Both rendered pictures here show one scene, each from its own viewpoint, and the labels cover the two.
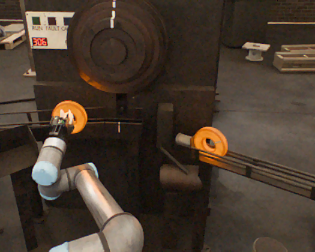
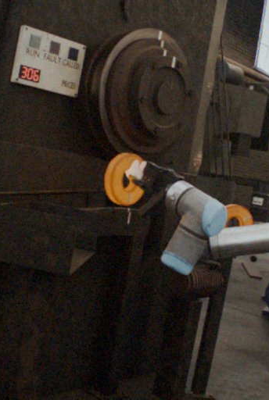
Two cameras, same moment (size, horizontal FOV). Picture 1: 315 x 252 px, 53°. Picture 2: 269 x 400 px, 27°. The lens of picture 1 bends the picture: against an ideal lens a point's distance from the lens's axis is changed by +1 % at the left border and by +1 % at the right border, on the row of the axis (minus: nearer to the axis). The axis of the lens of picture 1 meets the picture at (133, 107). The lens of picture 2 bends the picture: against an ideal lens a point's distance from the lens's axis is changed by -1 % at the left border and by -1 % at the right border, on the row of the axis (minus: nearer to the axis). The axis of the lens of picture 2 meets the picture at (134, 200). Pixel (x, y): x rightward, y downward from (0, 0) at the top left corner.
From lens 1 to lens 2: 1.81 m
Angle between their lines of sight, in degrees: 56
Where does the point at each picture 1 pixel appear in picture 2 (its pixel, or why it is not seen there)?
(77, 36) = (120, 71)
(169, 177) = (199, 276)
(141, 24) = not seen: hidden behind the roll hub
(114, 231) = not seen: outside the picture
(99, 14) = (152, 50)
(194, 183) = (219, 281)
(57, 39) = (52, 76)
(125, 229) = not seen: outside the picture
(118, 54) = (173, 101)
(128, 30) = (184, 74)
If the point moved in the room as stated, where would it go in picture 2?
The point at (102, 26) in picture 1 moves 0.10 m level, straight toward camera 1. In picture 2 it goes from (165, 62) to (191, 65)
